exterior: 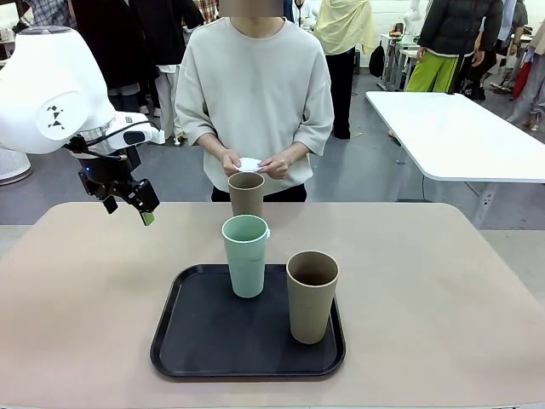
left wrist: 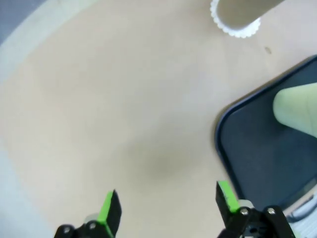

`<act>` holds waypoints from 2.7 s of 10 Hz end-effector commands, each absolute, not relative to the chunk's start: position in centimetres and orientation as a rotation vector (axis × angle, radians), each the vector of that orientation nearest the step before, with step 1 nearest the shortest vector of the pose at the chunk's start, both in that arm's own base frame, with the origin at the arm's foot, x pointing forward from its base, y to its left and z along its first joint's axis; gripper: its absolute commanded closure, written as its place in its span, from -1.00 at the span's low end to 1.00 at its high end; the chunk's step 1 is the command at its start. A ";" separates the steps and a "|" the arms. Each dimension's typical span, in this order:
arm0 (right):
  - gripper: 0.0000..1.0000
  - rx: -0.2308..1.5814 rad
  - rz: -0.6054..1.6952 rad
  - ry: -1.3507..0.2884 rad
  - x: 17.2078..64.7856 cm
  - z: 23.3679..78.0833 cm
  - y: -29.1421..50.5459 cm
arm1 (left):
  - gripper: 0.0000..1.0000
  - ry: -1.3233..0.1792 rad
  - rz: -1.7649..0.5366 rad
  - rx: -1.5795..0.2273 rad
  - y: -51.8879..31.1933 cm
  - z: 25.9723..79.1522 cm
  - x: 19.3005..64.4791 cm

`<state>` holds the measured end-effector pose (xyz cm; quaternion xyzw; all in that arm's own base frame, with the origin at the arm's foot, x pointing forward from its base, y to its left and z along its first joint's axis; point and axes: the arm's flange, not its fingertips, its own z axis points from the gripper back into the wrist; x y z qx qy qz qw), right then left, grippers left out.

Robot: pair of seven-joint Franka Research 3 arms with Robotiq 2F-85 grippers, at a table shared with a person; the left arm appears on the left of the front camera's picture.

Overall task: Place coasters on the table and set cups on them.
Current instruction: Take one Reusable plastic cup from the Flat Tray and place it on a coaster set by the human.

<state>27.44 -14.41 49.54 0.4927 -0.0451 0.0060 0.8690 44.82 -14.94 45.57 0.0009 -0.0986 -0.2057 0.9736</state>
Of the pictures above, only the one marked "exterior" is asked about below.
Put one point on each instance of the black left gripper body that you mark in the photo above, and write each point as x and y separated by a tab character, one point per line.
106	170

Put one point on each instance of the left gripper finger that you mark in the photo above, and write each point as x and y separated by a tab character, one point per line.
110	205
145	198

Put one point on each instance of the tall brown cup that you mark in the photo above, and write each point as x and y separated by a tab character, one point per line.
311	315
247	200

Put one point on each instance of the white scalloped paper coaster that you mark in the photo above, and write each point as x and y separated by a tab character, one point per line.
249	165

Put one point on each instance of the tall mint green cup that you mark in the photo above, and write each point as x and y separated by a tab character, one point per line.
247	272

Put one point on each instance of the person's left forearm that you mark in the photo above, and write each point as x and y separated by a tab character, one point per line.
298	151

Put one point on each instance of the person's right forearm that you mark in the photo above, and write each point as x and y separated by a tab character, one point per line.
213	145

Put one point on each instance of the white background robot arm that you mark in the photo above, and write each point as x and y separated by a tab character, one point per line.
412	17

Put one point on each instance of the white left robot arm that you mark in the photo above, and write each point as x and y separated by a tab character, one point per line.
42	85

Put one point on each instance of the person's right hand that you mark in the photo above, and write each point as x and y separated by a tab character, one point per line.
232	161

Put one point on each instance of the person's left hand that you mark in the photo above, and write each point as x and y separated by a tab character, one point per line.
279	167

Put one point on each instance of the white cylindrical appliance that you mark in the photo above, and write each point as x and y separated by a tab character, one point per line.
13	168

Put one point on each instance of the person in black coat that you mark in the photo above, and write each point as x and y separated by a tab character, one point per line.
119	42

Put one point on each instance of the person in white trousers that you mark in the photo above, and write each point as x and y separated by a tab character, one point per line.
166	25

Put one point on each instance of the person in beige shirt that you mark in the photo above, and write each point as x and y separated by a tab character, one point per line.
255	85

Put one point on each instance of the person in plaid shirt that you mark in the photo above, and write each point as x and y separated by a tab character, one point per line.
51	10

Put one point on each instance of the black plastic serving tray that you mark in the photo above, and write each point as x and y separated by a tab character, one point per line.
251	341

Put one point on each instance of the person in yellow shirt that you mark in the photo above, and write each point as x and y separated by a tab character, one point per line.
340	25

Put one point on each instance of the black backpack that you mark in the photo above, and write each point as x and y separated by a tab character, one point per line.
376	59

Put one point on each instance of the large white table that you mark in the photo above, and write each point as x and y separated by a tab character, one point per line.
447	128

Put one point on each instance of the black upright pole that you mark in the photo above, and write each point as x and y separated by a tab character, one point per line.
454	72

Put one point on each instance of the grey table leg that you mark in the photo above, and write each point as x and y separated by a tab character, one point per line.
485	204

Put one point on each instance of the person in lime green trousers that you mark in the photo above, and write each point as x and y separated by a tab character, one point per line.
455	25

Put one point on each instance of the red bag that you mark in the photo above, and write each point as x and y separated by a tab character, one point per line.
521	81

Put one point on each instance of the person in grey trousers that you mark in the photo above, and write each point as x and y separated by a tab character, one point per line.
532	93

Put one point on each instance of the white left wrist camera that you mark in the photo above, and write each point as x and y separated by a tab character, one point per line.
136	136

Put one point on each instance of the white desk with grey frame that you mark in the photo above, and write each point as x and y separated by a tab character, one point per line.
409	50

